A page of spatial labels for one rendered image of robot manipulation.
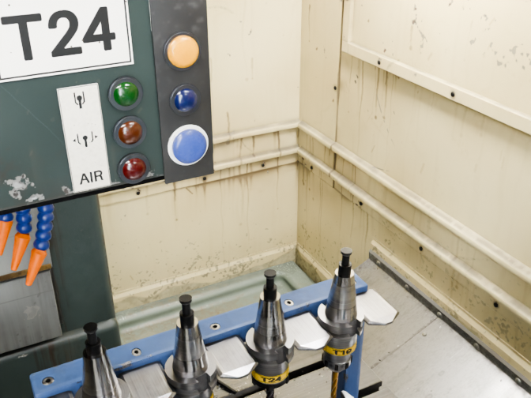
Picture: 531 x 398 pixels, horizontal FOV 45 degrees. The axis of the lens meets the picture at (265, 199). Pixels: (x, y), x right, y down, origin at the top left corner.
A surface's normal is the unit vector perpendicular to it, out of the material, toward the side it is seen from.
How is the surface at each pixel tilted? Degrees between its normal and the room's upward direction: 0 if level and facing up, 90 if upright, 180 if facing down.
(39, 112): 90
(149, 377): 0
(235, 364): 0
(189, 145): 87
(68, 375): 0
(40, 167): 90
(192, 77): 90
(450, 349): 24
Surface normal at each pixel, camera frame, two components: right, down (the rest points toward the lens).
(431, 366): -0.36, -0.71
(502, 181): -0.89, 0.22
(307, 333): 0.00, -0.88
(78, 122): 0.46, 0.42
